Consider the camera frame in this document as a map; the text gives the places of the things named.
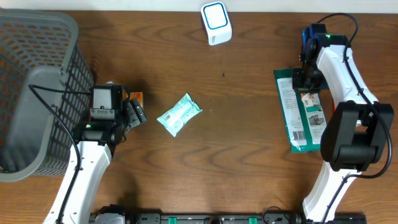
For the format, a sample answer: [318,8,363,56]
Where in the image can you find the teal wet wipes packet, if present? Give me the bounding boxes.
[157,93,202,137]

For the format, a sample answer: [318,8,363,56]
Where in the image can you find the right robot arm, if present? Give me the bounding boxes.
[292,31,394,223]

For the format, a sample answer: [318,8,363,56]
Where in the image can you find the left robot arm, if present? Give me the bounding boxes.
[44,95,146,223]

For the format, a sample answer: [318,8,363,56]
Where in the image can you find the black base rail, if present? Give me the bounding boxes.
[88,212,367,224]

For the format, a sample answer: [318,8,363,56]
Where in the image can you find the white barcode scanner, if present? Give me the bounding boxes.
[200,1,233,46]

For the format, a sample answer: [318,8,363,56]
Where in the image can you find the green white 3M package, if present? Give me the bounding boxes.
[274,68,326,153]

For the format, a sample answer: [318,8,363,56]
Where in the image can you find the orange Kleenex tissue pack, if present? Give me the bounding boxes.
[129,92,144,108]

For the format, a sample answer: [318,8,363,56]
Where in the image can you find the grey plastic shopping basket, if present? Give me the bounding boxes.
[1,9,94,182]

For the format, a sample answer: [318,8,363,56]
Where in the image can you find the small orange snack box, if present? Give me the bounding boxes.
[301,93,320,108]

